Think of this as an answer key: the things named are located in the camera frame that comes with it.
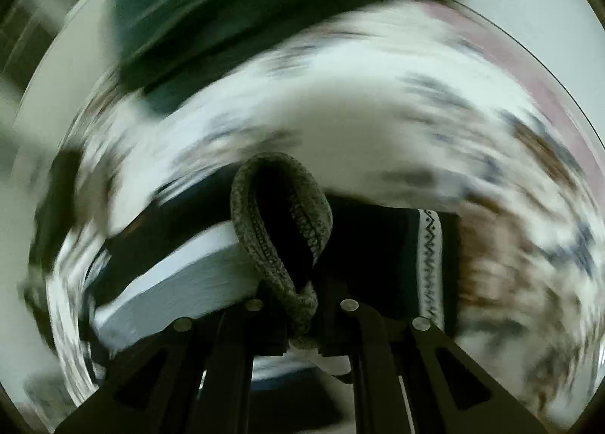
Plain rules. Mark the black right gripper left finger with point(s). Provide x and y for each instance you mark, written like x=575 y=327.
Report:
x=195 y=377

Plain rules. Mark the floral white bed blanket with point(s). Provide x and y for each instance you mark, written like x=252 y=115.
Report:
x=404 y=104

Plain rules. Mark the black striped knit sweater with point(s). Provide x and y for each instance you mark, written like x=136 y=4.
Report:
x=265 y=223

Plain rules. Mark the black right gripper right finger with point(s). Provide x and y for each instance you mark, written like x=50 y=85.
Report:
x=409 y=377

